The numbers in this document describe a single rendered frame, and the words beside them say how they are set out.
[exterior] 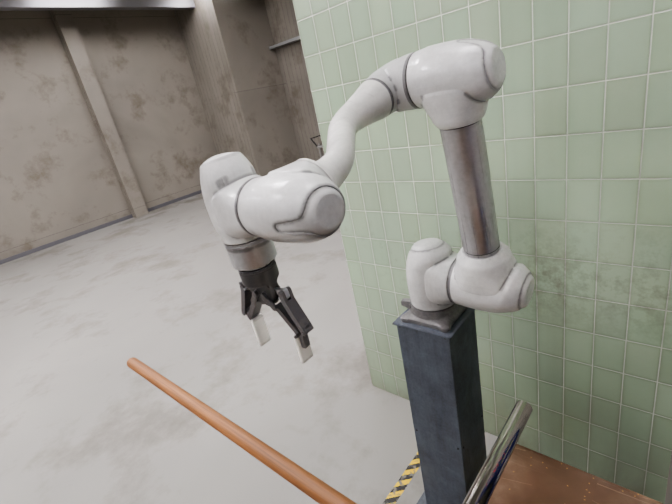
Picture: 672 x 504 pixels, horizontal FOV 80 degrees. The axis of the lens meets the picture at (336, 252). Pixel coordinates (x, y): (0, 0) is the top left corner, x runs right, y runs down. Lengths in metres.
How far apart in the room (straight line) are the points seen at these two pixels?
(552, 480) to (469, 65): 1.20
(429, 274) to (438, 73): 0.60
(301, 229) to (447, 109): 0.53
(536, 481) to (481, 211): 0.85
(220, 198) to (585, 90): 1.18
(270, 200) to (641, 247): 1.31
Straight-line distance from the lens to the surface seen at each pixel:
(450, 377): 1.46
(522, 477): 1.53
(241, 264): 0.76
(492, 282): 1.19
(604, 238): 1.64
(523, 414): 0.86
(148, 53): 11.37
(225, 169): 0.70
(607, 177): 1.57
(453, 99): 0.98
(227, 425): 0.91
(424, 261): 1.29
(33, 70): 10.45
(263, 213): 0.60
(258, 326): 0.91
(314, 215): 0.56
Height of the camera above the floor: 1.78
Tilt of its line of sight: 21 degrees down
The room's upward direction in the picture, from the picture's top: 12 degrees counter-clockwise
